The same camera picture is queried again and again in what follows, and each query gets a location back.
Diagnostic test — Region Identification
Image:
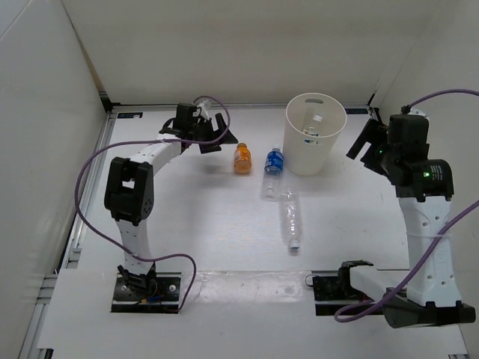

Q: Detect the orange plastic bottle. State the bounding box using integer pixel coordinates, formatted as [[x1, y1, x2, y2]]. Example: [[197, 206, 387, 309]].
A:
[[234, 143, 251, 175]]

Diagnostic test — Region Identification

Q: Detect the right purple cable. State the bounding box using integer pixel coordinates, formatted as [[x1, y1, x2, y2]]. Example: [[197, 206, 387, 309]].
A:
[[333, 88, 479, 323]]

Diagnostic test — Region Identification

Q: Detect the blue label plastic bottle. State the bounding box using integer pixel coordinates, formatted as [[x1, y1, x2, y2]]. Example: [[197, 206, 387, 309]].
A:
[[261, 145, 284, 200]]

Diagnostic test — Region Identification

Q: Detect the clear plastic bottle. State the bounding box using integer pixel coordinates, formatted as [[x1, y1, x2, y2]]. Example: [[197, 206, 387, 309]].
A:
[[279, 186, 302, 252]]

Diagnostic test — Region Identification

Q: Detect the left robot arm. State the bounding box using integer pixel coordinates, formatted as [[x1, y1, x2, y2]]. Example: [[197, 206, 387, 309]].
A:
[[104, 97, 238, 299]]

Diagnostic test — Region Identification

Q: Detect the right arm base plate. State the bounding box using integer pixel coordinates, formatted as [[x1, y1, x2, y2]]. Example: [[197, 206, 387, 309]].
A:
[[304, 271, 370, 316]]

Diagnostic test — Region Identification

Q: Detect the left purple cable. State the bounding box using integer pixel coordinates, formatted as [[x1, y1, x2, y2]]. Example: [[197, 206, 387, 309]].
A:
[[74, 95, 198, 313]]

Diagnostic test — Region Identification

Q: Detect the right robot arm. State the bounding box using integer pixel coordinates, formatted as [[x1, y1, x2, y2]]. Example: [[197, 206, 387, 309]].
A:
[[334, 114, 478, 328]]

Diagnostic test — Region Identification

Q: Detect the purple cable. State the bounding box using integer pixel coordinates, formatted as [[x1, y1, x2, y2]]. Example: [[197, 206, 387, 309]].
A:
[[333, 88, 479, 323], [74, 95, 198, 313]]

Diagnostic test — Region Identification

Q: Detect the white plastic bin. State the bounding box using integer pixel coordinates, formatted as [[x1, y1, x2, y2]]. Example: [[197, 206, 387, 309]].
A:
[[283, 93, 347, 176]]

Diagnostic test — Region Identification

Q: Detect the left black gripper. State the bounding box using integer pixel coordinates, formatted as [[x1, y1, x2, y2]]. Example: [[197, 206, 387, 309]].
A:
[[189, 114, 237, 155]]

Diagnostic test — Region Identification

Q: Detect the blue table sticker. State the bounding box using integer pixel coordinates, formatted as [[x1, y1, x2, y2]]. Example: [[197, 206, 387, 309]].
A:
[[117, 112, 143, 119]]

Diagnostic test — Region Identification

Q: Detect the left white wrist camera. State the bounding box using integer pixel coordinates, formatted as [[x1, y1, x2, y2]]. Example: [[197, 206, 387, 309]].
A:
[[195, 99, 211, 120]]

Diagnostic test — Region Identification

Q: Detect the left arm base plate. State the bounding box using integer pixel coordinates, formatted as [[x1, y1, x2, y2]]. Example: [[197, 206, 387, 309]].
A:
[[110, 272, 181, 314]]

